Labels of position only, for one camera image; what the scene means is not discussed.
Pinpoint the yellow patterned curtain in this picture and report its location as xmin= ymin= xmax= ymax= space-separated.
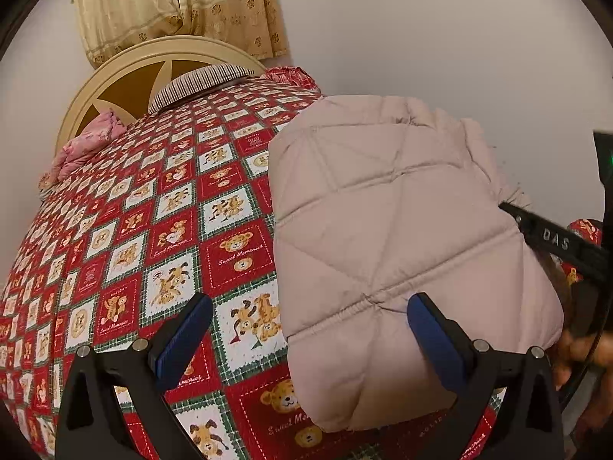
xmin=72 ymin=0 xmax=288 ymax=67

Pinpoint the cream arched wooden headboard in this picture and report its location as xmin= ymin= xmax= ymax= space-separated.
xmin=55 ymin=35 xmax=265 ymax=151

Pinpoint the beige quilted puffer coat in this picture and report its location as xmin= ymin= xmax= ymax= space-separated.
xmin=268 ymin=95 xmax=564 ymax=432

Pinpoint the grey plaid pillow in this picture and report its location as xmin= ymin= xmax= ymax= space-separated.
xmin=148 ymin=63 xmax=254 ymax=115

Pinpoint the red patchwork bear quilt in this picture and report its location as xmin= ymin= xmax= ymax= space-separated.
xmin=1 ymin=77 xmax=426 ymax=459

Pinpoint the person's right hand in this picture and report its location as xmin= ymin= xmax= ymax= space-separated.
xmin=549 ymin=327 xmax=613 ymax=442

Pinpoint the pink floral pillow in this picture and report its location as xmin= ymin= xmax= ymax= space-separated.
xmin=38 ymin=109 xmax=127 ymax=192

